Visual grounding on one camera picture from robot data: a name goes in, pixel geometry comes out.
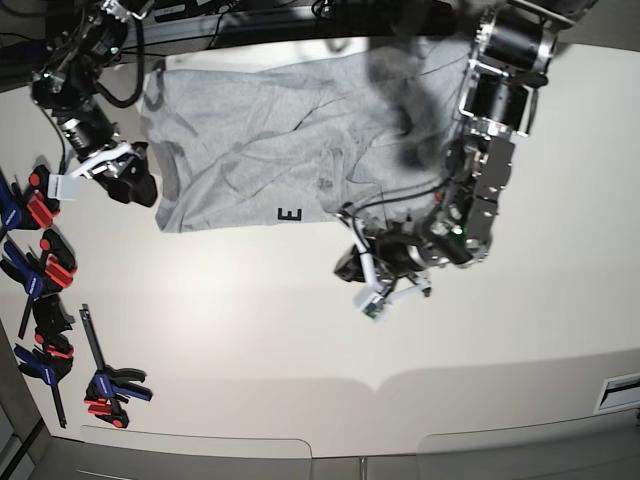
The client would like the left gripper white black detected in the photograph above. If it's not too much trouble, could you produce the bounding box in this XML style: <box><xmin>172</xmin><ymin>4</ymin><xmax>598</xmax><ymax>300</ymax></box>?
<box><xmin>334</xmin><ymin>212</ymin><xmax>432</xmax><ymax>305</ymax></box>

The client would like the white slotted wall plate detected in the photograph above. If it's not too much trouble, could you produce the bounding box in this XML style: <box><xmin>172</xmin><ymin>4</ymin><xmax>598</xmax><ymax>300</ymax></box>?
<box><xmin>594</xmin><ymin>373</ymin><xmax>640</xmax><ymax>415</ymax></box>

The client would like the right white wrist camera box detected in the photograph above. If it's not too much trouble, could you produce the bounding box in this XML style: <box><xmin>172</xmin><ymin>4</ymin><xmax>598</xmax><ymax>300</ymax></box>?
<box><xmin>47</xmin><ymin>174</ymin><xmax>82</xmax><ymax>201</ymax></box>

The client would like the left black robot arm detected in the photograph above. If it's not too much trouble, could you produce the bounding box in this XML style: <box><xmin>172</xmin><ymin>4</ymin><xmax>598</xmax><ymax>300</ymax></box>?
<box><xmin>334</xmin><ymin>1</ymin><xmax>592</xmax><ymax>320</ymax></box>

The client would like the blue red bar clamp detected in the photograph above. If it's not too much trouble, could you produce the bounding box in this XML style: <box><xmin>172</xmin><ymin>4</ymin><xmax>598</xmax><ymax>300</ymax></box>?
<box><xmin>13</xmin><ymin>295</ymin><xmax>74</xmax><ymax>429</ymax></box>
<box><xmin>79</xmin><ymin>304</ymin><xmax>153</xmax><ymax>429</ymax></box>
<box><xmin>1</xmin><ymin>165</ymin><xmax>60</xmax><ymax>239</ymax></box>
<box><xmin>1</xmin><ymin>228</ymin><xmax>77</xmax><ymax>339</ymax></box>

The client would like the grey T-shirt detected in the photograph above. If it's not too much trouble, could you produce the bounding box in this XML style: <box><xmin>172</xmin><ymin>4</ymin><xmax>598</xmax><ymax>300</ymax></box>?
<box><xmin>142</xmin><ymin>38</ymin><xmax>470</xmax><ymax>233</ymax></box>

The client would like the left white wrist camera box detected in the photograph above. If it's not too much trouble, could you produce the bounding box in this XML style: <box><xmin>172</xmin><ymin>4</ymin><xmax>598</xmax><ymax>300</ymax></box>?
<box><xmin>352</xmin><ymin>287</ymin><xmax>390</xmax><ymax>322</ymax></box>

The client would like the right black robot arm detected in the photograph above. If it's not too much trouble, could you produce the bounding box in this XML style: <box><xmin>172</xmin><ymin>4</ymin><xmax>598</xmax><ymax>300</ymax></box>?
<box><xmin>31</xmin><ymin>1</ymin><xmax>158</xmax><ymax>207</ymax></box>

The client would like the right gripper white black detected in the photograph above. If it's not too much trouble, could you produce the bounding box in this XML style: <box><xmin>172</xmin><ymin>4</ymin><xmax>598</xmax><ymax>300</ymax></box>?
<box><xmin>64</xmin><ymin>141</ymin><xmax>158</xmax><ymax>207</ymax></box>

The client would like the top blue red bar clamp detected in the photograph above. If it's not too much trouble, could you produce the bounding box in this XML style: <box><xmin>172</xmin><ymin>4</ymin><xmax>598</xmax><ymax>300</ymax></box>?
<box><xmin>1</xmin><ymin>165</ymin><xmax>60</xmax><ymax>239</ymax></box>

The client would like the right blue red bar clamp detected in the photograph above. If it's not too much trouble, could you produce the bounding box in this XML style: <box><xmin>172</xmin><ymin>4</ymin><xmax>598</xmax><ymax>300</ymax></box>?
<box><xmin>79</xmin><ymin>304</ymin><xmax>153</xmax><ymax>429</ymax></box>

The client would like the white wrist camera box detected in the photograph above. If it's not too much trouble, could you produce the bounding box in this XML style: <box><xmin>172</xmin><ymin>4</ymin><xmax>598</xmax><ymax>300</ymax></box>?
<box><xmin>352</xmin><ymin>287</ymin><xmax>390</xmax><ymax>322</ymax></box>
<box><xmin>47</xmin><ymin>174</ymin><xmax>82</xmax><ymax>201</ymax></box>

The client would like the aluminium extrusion rail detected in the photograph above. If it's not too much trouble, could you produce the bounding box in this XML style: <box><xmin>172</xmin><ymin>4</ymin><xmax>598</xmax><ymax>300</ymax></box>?
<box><xmin>144</xmin><ymin>7</ymin><xmax>316</xmax><ymax>46</ymax></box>

